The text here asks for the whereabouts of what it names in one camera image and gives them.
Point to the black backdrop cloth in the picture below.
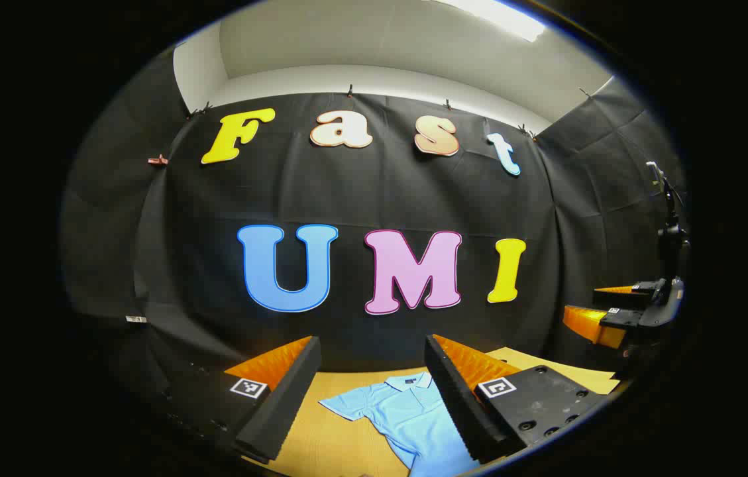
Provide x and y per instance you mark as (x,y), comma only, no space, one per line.
(347,199)

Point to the copper cloth clip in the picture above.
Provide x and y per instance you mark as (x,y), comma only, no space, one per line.
(157,159)

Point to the small white clip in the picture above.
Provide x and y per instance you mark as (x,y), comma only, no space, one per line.
(136,319)

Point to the light blue T-shirt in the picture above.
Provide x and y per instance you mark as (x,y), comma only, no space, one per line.
(407,417)

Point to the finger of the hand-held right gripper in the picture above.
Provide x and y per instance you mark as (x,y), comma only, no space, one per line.
(619,299)
(620,318)

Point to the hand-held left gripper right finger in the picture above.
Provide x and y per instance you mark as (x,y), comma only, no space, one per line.
(456,397)

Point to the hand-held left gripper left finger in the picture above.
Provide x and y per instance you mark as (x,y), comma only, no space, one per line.
(287,397)

